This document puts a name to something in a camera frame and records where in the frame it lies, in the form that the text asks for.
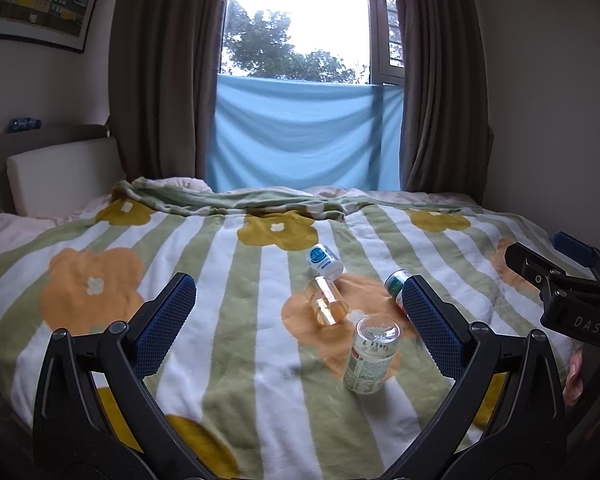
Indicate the person's right hand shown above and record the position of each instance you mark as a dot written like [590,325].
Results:
[574,377]

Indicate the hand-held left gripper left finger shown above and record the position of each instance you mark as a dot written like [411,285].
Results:
[166,321]

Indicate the white headboard cushion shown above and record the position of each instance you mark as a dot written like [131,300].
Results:
[65,175]

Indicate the striped floral blanket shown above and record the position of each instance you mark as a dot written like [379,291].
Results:
[240,340]

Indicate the white bottle with blue label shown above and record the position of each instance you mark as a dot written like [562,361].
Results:
[324,260]

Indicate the green and red can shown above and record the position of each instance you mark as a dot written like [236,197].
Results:
[396,286]

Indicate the brown curtain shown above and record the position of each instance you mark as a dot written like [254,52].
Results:
[170,70]
[440,75]

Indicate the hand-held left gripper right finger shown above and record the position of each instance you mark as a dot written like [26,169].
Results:
[432,325]

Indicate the light blue cloth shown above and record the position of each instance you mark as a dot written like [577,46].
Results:
[300,135]

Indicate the window frame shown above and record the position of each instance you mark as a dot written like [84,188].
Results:
[382,20]

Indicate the clear amber plastic bottle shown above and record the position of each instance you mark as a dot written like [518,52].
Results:
[325,302]

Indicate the grey headboard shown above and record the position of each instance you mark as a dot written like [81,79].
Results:
[45,135]

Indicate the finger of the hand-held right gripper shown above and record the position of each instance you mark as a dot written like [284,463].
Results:
[574,249]
[527,262]

